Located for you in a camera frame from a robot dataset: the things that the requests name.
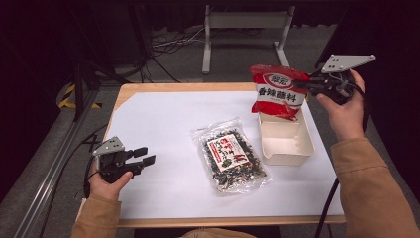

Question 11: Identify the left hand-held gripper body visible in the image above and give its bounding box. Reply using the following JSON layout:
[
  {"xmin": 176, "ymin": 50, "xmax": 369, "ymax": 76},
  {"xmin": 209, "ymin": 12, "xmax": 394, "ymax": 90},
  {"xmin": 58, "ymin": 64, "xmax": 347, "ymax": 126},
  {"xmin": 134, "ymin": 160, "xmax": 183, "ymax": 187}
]
[{"xmin": 91, "ymin": 136, "xmax": 145, "ymax": 185}]

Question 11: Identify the white table sheet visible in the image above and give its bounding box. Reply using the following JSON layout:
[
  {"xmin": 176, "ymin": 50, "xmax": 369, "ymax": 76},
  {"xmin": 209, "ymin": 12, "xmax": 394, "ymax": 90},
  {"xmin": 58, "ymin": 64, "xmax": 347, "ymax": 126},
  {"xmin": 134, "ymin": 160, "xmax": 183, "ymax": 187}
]
[{"xmin": 77, "ymin": 90, "xmax": 347, "ymax": 220}]

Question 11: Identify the right hand-held gripper black cable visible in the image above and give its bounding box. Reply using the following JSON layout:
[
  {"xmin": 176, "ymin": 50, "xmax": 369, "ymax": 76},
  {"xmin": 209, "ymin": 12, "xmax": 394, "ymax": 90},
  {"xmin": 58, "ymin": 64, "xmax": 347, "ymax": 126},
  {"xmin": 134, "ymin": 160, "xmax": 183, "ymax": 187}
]
[{"xmin": 313, "ymin": 80, "xmax": 371, "ymax": 238}]

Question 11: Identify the black and yellow floor tape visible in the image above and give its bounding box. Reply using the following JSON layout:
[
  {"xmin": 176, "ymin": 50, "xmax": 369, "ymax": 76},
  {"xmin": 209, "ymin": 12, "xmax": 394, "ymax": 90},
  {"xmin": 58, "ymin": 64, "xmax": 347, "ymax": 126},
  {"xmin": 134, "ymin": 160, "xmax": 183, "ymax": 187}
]
[{"xmin": 57, "ymin": 83, "xmax": 103, "ymax": 110}]

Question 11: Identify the white metal stand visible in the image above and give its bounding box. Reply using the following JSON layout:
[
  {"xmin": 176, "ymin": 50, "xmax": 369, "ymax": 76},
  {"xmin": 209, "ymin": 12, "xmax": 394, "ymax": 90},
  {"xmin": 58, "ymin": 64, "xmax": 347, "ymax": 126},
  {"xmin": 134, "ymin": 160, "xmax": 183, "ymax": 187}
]
[{"xmin": 201, "ymin": 4, "xmax": 296, "ymax": 75}]

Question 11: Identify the red seasoning packet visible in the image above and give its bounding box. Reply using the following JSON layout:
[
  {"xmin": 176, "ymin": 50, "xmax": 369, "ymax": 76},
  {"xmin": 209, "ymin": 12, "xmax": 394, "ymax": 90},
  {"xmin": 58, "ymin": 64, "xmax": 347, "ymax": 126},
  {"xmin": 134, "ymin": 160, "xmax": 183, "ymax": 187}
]
[{"xmin": 249, "ymin": 63, "xmax": 311, "ymax": 122}]

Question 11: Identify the person's right hand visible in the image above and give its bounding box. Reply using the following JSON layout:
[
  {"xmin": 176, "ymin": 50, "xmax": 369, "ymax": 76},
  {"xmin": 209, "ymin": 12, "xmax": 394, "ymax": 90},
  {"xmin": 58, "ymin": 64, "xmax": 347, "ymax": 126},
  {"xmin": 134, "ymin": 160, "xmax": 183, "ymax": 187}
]
[{"xmin": 315, "ymin": 68, "xmax": 367, "ymax": 142}]

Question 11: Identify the black tripod stand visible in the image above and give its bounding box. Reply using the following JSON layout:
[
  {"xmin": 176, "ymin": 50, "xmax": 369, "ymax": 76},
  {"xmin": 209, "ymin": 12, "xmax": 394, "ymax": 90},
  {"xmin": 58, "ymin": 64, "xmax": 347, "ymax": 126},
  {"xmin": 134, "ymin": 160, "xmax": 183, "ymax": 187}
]
[{"xmin": 69, "ymin": 6, "xmax": 133, "ymax": 122}]

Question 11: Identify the thin black floor cable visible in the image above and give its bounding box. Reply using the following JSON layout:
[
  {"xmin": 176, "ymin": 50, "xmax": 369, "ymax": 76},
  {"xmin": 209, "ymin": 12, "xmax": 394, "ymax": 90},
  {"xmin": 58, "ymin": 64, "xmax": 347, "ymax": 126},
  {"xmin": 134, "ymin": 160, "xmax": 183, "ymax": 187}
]
[{"xmin": 39, "ymin": 123, "xmax": 109, "ymax": 238}]

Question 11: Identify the hand-held gripper black cable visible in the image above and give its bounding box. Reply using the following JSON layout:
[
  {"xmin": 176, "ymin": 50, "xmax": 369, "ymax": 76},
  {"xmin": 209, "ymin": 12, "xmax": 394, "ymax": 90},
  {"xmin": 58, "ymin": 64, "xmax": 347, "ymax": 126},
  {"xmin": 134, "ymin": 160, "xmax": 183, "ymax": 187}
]
[
  {"xmin": 82, "ymin": 154, "xmax": 101, "ymax": 200},
  {"xmin": 313, "ymin": 80, "xmax": 371, "ymax": 238}
]

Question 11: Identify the cream plastic divided box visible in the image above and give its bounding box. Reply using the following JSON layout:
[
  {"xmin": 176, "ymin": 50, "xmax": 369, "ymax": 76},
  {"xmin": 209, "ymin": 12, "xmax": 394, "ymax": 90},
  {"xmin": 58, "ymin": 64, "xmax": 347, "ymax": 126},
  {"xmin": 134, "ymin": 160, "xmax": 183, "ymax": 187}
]
[{"xmin": 258, "ymin": 110, "xmax": 316, "ymax": 168}]

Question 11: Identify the person's left hand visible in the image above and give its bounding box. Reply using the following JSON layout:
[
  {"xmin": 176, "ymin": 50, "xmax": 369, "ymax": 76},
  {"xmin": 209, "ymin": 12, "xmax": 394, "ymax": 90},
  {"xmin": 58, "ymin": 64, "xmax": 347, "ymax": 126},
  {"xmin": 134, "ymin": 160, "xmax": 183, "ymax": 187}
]
[{"xmin": 87, "ymin": 162, "xmax": 134, "ymax": 202}]

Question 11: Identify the aluminium floor rail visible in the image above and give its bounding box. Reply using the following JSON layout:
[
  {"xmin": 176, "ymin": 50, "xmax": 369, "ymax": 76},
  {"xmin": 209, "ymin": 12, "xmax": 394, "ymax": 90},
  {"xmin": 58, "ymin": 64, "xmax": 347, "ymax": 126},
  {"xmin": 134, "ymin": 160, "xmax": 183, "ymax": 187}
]
[{"xmin": 13, "ymin": 88, "xmax": 100, "ymax": 238}]

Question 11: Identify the person's tan clothing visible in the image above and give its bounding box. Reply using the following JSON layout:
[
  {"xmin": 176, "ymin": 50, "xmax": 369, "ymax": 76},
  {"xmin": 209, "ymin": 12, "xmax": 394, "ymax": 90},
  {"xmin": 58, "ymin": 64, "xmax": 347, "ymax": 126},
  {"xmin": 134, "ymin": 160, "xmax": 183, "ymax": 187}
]
[{"xmin": 180, "ymin": 227, "xmax": 257, "ymax": 238}]

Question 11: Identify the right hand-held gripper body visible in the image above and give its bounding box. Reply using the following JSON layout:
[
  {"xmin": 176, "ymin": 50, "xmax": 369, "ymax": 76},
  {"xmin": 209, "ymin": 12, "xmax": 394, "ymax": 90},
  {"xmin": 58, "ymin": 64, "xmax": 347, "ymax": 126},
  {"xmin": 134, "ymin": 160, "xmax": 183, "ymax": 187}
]
[{"xmin": 308, "ymin": 54, "xmax": 377, "ymax": 106}]

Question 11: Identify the clear dried seaweed packet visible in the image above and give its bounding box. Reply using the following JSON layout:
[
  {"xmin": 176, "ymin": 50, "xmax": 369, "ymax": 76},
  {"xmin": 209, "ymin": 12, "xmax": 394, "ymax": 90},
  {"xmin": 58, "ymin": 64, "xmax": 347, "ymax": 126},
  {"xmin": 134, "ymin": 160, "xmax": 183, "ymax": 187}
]
[{"xmin": 191, "ymin": 117, "xmax": 273, "ymax": 196}]

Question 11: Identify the bundle of floor cables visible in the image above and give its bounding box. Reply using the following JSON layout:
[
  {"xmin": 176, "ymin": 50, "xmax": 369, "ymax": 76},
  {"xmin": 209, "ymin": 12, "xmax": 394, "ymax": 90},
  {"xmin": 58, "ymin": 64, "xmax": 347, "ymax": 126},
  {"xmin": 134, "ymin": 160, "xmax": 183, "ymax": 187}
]
[{"xmin": 150, "ymin": 27, "xmax": 206, "ymax": 57}]

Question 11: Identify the left hand-held gripper black cable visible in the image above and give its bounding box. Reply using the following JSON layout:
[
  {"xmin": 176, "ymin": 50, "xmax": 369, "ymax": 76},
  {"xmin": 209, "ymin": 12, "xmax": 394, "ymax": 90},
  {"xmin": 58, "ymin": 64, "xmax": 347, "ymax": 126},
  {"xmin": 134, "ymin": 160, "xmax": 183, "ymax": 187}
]
[{"xmin": 82, "ymin": 154, "xmax": 101, "ymax": 200}]

